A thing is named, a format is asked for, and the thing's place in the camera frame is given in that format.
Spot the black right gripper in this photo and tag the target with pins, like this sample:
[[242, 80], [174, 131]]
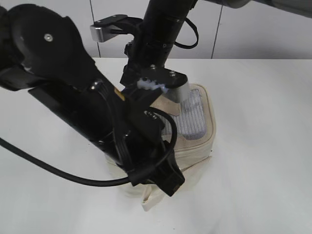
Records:
[[152, 78]]

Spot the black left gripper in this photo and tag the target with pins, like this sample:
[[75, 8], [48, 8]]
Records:
[[156, 163]]

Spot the cream zippered bag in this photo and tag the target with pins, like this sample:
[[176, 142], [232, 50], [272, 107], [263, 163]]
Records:
[[196, 129]]

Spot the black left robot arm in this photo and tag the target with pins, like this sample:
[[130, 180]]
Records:
[[42, 52]]

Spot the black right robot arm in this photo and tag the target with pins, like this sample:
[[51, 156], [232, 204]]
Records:
[[154, 36]]

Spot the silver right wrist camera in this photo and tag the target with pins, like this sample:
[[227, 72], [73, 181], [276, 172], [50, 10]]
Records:
[[179, 94]]

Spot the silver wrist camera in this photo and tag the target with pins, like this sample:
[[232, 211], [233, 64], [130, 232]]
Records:
[[110, 27], [179, 94]]

